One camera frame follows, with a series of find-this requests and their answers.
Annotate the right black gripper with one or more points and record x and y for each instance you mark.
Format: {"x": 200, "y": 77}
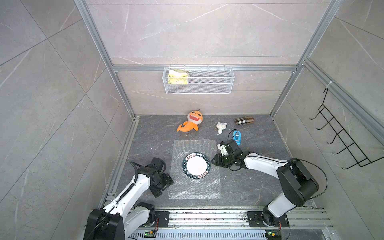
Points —
{"x": 218, "y": 159}

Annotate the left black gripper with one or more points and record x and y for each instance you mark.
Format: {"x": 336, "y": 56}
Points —
{"x": 168, "y": 180}

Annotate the clear bubble wrap sheet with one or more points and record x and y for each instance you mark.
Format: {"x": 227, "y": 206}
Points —
{"x": 185, "y": 188}

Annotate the white dinner plate dark rim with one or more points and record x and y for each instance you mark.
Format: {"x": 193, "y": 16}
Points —
{"x": 196, "y": 165}

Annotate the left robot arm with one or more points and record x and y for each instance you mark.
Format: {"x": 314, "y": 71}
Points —
{"x": 123, "y": 215}

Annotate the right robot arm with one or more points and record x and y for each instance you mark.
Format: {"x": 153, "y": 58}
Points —
{"x": 298, "y": 184}

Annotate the blue tape dispenser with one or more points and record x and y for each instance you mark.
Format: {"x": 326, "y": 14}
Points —
{"x": 237, "y": 137}

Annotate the small white figurine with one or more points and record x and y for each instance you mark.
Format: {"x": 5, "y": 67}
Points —
{"x": 221, "y": 126}

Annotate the plaid brown pouch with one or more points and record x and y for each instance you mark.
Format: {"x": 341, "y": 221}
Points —
{"x": 244, "y": 120}

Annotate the orange shark plush toy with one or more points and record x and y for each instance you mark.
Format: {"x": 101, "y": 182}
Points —
{"x": 194, "y": 119}

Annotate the yellow white cloth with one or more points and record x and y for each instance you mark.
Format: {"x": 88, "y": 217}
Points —
{"x": 178, "y": 77}

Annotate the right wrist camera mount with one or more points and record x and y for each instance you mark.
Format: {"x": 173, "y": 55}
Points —
{"x": 222, "y": 148}

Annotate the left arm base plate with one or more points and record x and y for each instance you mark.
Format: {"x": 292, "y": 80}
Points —
{"x": 159, "y": 219}

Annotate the aluminium mounting rail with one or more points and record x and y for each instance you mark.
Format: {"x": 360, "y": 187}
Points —
{"x": 229, "y": 224}

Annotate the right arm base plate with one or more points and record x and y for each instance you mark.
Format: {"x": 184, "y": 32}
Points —
{"x": 259, "y": 219}

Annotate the white wire wall basket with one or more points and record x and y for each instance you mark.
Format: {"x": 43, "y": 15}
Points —
{"x": 202, "y": 80}

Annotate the black wire hook rack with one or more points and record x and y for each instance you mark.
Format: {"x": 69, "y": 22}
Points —
{"x": 349, "y": 145}

